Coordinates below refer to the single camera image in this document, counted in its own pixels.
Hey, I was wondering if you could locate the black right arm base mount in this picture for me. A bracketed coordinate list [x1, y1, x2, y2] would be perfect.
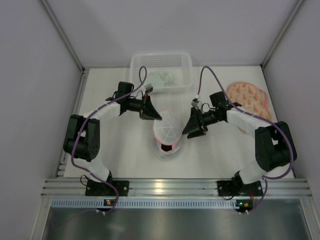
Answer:
[217, 172, 264, 200]

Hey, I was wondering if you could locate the white plastic basket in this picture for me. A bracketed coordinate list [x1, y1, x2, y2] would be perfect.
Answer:
[129, 51, 194, 94]

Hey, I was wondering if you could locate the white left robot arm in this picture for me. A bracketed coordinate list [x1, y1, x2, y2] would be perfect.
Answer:
[63, 81, 162, 183]

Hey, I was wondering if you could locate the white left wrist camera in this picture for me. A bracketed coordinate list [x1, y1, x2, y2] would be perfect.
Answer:
[142, 83, 153, 95]

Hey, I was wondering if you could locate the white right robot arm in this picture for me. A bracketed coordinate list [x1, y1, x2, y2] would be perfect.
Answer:
[182, 91, 297, 185]

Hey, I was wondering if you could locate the white mesh pink-trimmed laundry bag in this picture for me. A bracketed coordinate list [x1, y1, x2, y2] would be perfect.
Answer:
[153, 109, 183, 161]

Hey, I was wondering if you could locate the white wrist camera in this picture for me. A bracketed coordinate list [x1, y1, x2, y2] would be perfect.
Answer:
[191, 94, 202, 109]
[142, 83, 153, 95]

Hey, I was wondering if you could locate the white slotted cable duct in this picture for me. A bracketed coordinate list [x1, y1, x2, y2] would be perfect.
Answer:
[50, 198, 252, 209]

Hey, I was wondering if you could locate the aluminium frame rail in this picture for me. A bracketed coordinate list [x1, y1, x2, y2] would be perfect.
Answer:
[40, 178, 312, 199]

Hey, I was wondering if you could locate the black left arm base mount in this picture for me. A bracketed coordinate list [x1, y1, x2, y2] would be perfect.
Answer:
[80, 175, 130, 197]

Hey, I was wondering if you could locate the peach patterned laundry bag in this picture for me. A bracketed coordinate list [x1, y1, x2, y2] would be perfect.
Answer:
[226, 80, 273, 133]

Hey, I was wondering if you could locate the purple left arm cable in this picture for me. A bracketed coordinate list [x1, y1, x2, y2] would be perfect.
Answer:
[70, 66, 148, 213]

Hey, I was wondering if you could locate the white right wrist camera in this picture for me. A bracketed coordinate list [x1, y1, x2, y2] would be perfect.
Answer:
[191, 94, 202, 109]

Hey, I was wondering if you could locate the light green garment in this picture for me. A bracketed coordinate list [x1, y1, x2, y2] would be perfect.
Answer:
[145, 71, 177, 88]

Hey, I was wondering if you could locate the black lace bra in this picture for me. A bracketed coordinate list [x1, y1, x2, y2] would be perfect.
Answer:
[160, 144, 173, 153]

